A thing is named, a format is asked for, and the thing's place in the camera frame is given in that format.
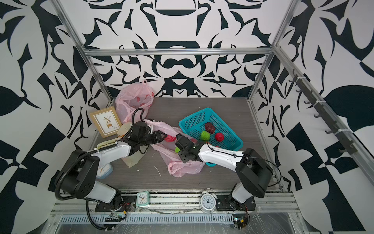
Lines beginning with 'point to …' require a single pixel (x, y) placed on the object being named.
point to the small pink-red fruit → (170, 138)
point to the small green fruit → (177, 149)
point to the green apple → (205, 136)
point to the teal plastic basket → (193, 125)
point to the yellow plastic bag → (132, 160)
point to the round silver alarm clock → (208, 200)
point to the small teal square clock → (142, 199)
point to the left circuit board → (114, 217)
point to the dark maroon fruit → (210, 127)
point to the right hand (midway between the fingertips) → (184, 150)
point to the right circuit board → (239, 220)
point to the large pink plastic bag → (131, 96)
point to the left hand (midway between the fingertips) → (162, 132)
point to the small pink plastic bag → (168, 150)
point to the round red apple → (219, 137)
